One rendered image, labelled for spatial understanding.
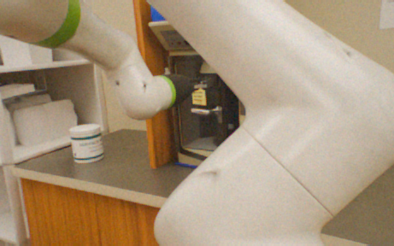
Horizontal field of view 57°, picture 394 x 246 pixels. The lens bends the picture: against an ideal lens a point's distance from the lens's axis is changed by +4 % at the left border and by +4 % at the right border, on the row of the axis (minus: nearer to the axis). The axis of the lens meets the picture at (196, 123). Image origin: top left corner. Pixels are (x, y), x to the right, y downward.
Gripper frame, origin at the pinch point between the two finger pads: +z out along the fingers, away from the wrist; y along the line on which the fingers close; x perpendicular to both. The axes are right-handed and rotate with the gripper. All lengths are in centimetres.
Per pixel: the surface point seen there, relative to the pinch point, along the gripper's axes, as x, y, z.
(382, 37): -8, -44, 57
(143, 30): -17.8, 30.1, 5.3
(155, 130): 21.2, 30.2, 6.9
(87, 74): 4, 121, 56
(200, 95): 6.3, 7.8, 6.5
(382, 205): 37, -50, 7
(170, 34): -15.5, 18.1, 5.6
